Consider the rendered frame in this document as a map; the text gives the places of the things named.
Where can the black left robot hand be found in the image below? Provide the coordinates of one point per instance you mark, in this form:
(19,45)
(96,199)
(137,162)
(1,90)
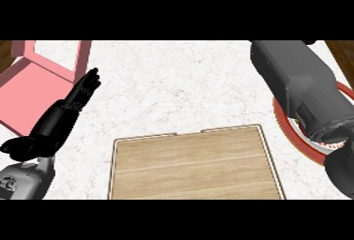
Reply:
(54,122)

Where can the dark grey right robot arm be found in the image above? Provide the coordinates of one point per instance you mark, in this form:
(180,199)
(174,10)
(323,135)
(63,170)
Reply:
(299,84)

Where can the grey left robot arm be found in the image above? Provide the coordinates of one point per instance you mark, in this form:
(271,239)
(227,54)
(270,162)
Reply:
(22,179)

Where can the pink tray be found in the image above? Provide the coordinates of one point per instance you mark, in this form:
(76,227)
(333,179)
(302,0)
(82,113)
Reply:
(26,90)

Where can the red rimmed plate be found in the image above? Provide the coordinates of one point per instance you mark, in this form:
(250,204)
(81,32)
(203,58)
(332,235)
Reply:
(283,126)

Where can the wooden cutting board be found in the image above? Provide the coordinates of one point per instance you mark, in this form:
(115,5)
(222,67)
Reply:
(193,165)

